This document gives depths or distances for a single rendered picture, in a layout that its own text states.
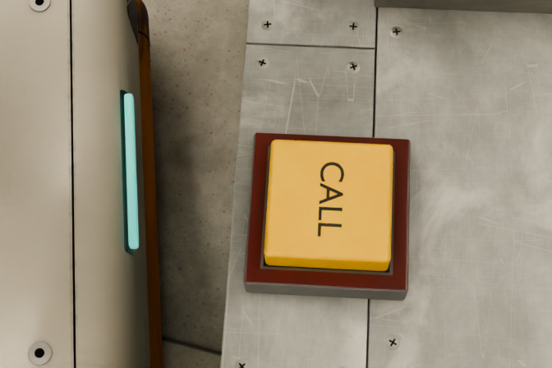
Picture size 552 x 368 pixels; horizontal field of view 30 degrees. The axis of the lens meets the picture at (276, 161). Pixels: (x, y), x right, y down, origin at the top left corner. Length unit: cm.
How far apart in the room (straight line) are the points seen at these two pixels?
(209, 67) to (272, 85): 90
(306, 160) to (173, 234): 88
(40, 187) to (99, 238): 9
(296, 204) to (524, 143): 13
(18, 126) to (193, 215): 32
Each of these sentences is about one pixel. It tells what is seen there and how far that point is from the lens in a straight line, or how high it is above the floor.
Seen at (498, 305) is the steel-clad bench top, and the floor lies 80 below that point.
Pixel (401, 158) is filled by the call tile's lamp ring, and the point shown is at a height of 82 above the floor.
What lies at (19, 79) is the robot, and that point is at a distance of 118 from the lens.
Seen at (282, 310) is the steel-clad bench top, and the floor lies 80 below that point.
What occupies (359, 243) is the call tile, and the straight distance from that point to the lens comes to 49.
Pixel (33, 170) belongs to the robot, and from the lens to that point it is 113.
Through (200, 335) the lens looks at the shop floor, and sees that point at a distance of 134.
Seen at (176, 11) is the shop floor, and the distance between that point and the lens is 150.
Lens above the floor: 131
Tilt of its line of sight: 69 degrees down
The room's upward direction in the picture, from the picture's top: 5 degrees counter-clockwise
